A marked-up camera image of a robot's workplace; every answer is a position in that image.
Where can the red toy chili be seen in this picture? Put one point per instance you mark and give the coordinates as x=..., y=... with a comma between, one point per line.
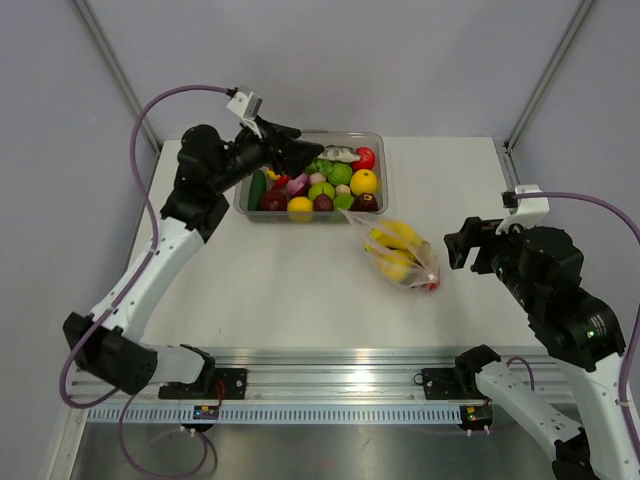
x=281, y=182

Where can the orange toy citrus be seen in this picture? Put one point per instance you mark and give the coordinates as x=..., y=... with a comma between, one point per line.
x=363, y=181

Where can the green toy grapes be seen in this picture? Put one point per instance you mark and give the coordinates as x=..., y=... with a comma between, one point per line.
x=322, y=166

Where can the purple toy onion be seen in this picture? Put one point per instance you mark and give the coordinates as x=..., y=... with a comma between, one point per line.
x=298, y=186

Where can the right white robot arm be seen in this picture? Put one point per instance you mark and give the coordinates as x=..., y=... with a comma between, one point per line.
x=588, y=347

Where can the green toy cucumber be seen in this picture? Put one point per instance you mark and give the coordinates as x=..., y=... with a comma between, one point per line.
x=258, y=186

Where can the green toy custard apple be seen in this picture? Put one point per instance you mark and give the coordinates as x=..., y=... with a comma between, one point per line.
x=340, y=174

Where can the aluminium mounting rail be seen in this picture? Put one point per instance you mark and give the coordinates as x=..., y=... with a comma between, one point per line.
x=346, y=376

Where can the white slotted cable duct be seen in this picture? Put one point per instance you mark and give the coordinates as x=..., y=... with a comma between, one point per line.
x=241, y=414

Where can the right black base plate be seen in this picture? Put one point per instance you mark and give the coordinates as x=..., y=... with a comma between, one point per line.
x=448, y=384

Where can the red toy pear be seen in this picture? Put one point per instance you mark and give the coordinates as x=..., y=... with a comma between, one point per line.
x=431, y=286

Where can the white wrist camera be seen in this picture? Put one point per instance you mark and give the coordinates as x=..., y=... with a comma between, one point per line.
x=524, y=212
x=244, y=103

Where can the red toy tomato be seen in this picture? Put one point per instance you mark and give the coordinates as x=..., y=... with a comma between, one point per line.
x=366, y=159

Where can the beige toy garlic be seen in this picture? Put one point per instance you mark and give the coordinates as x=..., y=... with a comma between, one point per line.
x=342, y=189

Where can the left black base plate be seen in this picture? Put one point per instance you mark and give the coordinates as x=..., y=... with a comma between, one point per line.
x=230, y=383

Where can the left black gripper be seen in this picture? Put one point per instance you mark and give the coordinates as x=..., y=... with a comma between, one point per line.
x=297, y=153

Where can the yellow toy banana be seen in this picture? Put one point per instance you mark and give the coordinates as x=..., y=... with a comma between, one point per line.
x=403, y=238

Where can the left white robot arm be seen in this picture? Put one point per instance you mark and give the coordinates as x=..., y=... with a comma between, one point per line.
x=107, y=342

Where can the grey toy fish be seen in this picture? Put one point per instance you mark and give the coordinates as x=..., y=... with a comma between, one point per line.
x=336, y=153

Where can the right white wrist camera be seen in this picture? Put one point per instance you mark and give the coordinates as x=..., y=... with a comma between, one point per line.
x=524, y=212

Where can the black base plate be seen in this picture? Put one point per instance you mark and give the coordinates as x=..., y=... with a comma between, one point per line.
x=230, y=383
x=448, y=384

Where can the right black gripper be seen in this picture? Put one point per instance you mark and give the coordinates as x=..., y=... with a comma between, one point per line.
x=458, y=243

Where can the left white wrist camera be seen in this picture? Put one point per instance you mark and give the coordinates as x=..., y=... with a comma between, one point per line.
x=244, y=103

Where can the yellow toy lemon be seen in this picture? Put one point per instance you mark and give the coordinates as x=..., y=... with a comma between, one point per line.
x=300, y=209

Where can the clear zip top bag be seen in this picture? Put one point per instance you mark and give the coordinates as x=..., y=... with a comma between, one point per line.
x=426, y=268

